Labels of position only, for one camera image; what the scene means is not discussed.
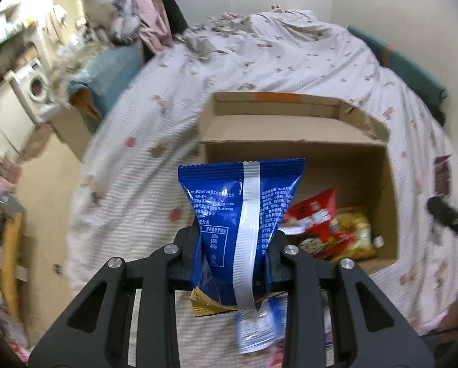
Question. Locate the grey and white cat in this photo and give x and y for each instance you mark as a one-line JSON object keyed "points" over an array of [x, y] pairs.
{"points": [[106, 4]]}

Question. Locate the heap of clothes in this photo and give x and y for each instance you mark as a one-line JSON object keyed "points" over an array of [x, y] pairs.
{"points": [[75, 61]]}

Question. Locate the pink curtain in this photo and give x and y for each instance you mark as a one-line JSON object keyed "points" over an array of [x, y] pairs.
{"points": [[148, 7]]}

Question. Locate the white kitchen cabinet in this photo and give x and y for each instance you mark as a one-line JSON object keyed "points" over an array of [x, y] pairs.
{"points": [[6, 115]]}

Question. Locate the yellow peanut snack bag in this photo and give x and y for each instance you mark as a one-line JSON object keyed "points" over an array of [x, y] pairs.
{"points": [[351, 234]]}

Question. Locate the red snack packet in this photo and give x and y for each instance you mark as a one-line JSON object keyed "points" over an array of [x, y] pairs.
{"points": [[313, 211]]}

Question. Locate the wooden rack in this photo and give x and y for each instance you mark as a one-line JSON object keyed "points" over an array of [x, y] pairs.
{"points": [[6, 245]]}

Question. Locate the cardboard box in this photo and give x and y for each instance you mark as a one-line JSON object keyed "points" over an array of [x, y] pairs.
{"points": [[328, 176]]}

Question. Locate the pile of snack packets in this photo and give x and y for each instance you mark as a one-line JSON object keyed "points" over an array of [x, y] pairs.
{"points": [[256, 326]]}

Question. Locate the white washing machine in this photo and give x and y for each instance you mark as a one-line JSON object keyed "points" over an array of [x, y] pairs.
{"points": [[33, 86]]}

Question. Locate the printed checkered blanket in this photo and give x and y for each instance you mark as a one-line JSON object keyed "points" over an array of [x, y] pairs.
{"points": [[144, 184]]}

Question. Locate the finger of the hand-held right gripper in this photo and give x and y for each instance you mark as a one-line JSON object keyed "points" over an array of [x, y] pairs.
{"points": [[447, 214]]}

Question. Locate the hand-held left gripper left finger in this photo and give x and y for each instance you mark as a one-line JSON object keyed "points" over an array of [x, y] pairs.
{"points": [[185, 253]]}

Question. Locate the blue snack bag silver seam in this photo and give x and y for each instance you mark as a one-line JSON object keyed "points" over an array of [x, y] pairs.
{"points": [[221, 218]]}

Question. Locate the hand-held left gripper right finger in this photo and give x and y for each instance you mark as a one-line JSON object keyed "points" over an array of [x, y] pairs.
{"points": [[277, 253]]}

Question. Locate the beige storage box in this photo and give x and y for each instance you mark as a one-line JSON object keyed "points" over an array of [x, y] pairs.
{"points": [[75, 130]]}

